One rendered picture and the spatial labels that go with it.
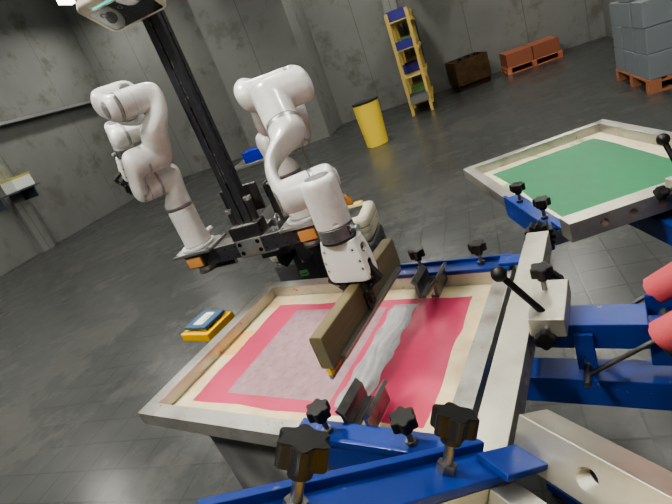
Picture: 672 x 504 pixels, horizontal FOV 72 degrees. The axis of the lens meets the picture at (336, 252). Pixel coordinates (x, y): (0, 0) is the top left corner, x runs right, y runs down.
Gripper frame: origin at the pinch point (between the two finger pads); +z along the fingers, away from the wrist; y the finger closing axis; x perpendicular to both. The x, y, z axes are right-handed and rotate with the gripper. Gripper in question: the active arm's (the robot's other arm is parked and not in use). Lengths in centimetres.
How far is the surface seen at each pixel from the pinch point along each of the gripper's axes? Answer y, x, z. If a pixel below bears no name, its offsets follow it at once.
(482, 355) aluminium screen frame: -24.8, 5.5, 10.3
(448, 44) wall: 270, -1087, 26
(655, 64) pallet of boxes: -88, -565, 83
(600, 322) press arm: -44.6, 2.4, 5.0
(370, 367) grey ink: -0.5, 7.1, 13.2
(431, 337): -10.8, -4.2, 14.0
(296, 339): 26.6, -2.9, 14.2
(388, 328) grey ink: 0.6, -6.5, 13.3
